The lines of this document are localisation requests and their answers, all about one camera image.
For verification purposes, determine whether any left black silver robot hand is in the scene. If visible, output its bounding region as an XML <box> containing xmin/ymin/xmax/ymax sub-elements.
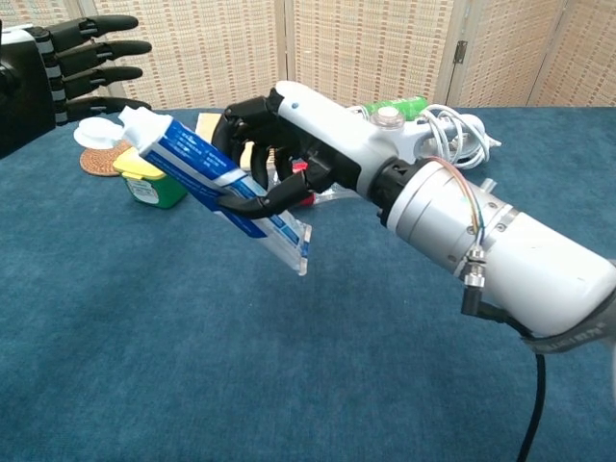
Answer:
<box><xmin>0</xmin><ymin>13</ymin><xmax>153</xmax><ymax>160</ymax></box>

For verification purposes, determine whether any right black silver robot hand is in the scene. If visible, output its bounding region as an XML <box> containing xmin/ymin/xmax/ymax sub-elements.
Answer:
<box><xmin>211</xmin><ymin>80</ymin><xmax>401</xmax><ymax>222</ymax></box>

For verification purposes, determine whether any blue white toothpaste tube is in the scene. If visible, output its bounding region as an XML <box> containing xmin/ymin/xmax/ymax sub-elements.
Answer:
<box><xmin>74</xmin><ymin>105</ymin><xmax>313</xmax><ymax>276</ymax></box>

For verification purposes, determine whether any white travel iron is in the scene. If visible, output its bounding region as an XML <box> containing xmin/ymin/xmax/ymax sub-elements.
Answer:
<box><xmin>355</xmin><ymin>104</ymin><xmax>487</xmax><ymax>169</ymax></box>

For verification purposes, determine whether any clear plastic bottle red label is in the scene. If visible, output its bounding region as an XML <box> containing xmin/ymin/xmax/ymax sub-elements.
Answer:
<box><xmin>269</xmin><ymin>161</ymin><xmax>372</xmax><ymax>209</ymax></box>

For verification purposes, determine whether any green cylindrical can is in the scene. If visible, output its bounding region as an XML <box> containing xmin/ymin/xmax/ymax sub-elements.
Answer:
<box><xmin>361</xmin><ymin>95</ymin><xmax>429</xmax><ymax>121</ymax></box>

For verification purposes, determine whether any woven folding screen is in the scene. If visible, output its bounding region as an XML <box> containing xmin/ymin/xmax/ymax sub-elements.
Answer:
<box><xmin>0</xmin><ymin>0</ymin><xmax>616</xmax><ymax>111</ymax></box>

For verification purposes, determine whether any round woven rattan coaster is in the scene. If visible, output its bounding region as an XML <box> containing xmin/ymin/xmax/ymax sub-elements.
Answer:
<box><xmin>79</xmin><ymin>139</ymin><xmax>134</xmax><ymax>178</ymax></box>

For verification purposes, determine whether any tan spiral notebook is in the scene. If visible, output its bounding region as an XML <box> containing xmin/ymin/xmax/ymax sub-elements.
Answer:
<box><xmin>194</xmin><ymin>112</ymin><xmax>280</xmax><ymax>174</ymax></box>

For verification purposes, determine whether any green box yellow lid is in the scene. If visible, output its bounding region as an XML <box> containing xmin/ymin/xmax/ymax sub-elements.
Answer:
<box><xmin>112</xmin><ymin>145</ymin><xmax>189</xmax><ymax>211</ymax></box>

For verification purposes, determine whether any blue fabric table cover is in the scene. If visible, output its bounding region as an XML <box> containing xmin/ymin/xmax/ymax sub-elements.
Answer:
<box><xmin>0</xmin><ymin>105</ymin><xmax>616</xmax><ymax>462</ymax></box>

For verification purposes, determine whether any white power cord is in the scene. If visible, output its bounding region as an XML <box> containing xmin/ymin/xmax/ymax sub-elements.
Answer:
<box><xmin>418</xmin><ymin>103</ymin><xmax>502</xmax><ymax>169</ymax></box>

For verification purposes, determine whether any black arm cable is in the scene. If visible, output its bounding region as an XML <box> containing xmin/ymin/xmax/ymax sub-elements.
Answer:
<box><xmin>460</xmin><ymin>283</ymin><xmax>550</xmax><ymax>462</ymax></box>

